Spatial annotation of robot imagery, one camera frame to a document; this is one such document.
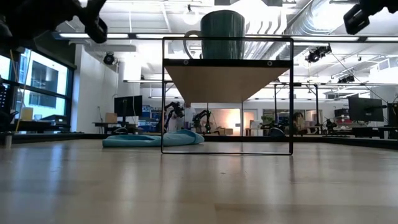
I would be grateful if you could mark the green ceramic mug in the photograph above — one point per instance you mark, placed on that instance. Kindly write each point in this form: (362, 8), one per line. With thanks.
(222, 34)

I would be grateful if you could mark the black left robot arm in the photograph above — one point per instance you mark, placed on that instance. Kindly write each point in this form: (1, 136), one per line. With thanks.
(34, 18)

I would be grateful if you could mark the black background robot arm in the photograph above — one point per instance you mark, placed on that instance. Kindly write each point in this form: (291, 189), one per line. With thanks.
(202, 119)
(175, 110)

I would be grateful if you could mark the black overhead beam with lights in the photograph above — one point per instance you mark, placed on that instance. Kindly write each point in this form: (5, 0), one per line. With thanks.
(132, 36)

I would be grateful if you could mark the black computer monitor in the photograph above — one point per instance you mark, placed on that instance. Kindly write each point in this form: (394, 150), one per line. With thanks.
(365, 109)
(393, 115)
(128, 105)

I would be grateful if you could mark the cardboard box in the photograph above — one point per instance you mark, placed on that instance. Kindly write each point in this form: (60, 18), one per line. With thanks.
(111, 118)

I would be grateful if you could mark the yellow box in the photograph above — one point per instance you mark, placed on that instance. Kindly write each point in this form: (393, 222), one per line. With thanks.
(27, 114)

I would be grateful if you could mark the person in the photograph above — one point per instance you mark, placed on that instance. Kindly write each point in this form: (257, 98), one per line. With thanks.
(189, 116)
(299, 121)

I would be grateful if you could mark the light blue cloth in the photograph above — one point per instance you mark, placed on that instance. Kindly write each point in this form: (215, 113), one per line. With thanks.
(149, 140)

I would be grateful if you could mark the black ceiling-mounted camera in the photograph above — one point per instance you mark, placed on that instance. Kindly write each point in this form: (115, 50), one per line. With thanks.
(317, 54)
(109, 58)

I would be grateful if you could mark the black table rail frame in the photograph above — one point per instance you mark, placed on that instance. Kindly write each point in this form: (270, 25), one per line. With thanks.
(357, 142)

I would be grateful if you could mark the wooden shelf with black frame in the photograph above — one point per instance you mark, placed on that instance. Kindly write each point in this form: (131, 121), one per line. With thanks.
(224, 84)

